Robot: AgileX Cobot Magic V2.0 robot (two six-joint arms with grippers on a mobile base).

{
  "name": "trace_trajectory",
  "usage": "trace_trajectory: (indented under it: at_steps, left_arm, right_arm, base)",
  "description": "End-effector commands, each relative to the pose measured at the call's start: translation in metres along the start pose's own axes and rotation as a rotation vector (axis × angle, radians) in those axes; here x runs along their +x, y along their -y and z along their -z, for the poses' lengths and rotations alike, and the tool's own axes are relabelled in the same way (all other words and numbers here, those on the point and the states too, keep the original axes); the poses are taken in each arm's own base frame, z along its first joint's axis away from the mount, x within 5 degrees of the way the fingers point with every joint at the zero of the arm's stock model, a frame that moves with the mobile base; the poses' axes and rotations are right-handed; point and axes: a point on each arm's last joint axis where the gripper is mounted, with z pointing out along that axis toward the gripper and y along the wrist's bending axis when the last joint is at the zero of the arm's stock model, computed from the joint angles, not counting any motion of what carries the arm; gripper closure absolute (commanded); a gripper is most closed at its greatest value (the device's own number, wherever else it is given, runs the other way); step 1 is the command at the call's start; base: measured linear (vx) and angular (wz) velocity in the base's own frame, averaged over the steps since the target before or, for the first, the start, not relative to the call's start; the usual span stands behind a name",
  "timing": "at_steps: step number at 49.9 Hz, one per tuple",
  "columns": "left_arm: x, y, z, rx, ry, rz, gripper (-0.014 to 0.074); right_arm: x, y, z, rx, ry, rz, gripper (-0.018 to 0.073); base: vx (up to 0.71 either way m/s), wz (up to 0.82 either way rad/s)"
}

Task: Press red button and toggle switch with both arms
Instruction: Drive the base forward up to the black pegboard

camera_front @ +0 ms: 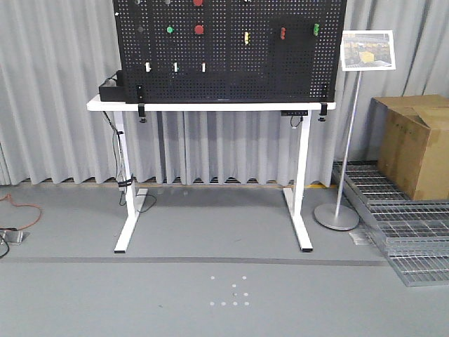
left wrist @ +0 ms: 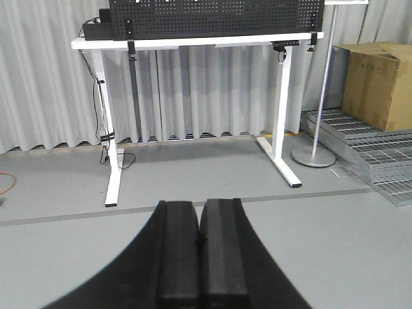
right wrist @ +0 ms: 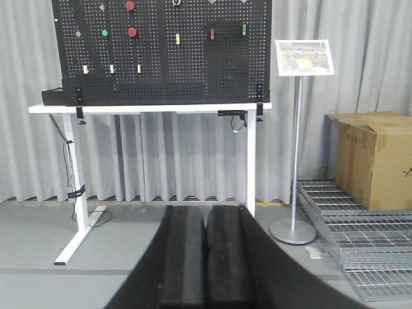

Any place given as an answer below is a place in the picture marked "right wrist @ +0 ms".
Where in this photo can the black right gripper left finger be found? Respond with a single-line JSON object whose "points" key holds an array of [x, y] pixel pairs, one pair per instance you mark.
{"points": [[171, 272]]}

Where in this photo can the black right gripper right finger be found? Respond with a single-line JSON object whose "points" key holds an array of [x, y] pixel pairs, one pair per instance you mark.
{"points": [[247, 269]]}

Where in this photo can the lower red mushroom button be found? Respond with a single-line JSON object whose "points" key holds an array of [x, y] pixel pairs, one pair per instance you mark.
{"points": [[132, 32]]}

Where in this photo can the red mushroom button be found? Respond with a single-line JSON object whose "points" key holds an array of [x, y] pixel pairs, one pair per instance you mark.
{"points": [[132, 32], [130, 6]]}

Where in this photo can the upper red mushroom button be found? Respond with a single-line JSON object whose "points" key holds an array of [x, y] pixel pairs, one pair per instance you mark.
{"points": [[130, 6]]}

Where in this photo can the grey curtain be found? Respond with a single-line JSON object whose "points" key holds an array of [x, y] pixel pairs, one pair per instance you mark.
{"points": [[168, 155]]}

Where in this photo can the metal floor grating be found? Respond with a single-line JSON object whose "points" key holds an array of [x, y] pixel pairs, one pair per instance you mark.
{"points": [[372, 248]]}

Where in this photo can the black desk control panel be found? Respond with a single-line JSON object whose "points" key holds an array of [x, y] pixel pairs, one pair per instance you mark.
{"points": [[231, 113]]}

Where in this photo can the brown cardboard box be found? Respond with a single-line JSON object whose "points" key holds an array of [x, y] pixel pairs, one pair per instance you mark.
{"points": [[374, 159]]}

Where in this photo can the right black pegboard clamp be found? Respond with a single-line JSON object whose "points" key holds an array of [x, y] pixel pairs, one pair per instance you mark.
{"points": [[259, 99]]}

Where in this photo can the black pegboard clamp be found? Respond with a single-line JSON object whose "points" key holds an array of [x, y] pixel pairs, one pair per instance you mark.
{"points": [[259, 99], [79, 106]]}

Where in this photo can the left black pegboard clamp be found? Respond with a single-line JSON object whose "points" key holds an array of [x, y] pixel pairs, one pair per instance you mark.
{"points": [[79, 106]]}

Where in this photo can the white standing desk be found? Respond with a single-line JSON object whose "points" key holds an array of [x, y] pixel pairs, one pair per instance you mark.
{"points": [[85, 223]]}

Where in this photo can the black box on desk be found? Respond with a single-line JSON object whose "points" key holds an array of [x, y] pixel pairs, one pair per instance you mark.
{"points": [[54, 97]]}

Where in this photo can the silver sign stand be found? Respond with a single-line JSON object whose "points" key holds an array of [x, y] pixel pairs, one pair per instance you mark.
{"points": [[299, 58]]}

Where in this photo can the black perforated pegboard panel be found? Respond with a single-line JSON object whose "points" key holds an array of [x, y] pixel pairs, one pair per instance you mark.
{"points": [[198, 71]]}

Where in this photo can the green rocker switch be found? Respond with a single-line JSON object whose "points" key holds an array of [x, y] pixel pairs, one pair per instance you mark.
{"points": [[112, 69]]}

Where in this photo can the green toggle switch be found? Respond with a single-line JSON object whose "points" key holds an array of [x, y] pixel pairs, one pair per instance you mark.
{"points": [[244, 29]]}

